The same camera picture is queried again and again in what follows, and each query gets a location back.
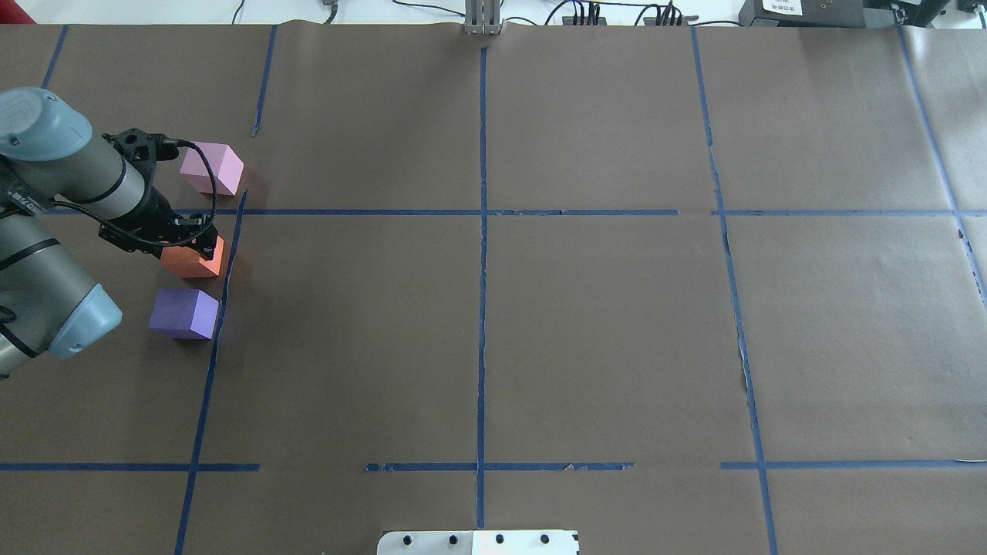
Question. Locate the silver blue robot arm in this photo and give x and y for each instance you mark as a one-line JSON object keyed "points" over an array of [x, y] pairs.
{"points": [[53, 159]]}

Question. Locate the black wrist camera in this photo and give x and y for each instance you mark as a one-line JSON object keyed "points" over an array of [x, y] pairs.
{"points": [[138, 146]]}

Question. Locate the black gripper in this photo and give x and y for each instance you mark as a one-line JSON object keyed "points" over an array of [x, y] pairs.
{"points": [[156, 208]]}

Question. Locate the purple foam block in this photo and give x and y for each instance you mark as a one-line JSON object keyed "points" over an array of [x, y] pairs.
{"points": [[184, 314]]}

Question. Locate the pink foam block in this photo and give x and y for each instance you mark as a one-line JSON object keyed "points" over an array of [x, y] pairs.
{"points": [[226, 166]]}

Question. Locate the brown paper table cover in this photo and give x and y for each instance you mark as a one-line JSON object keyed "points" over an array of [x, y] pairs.
{"points": [[685, 291]]}

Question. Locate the black box with label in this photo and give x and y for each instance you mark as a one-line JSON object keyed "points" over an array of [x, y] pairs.
{"points": [[815, 14]]}

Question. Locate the white camera pole with base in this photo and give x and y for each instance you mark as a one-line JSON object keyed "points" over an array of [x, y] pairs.
{"points": [[480, 542]]}

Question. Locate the aluminium frame post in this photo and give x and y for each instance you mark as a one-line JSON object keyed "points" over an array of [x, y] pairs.
{"points": [[483, 17]]}

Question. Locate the orange foam block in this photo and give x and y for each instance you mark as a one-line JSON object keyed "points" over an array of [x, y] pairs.
{"points": [[187, 264]]}

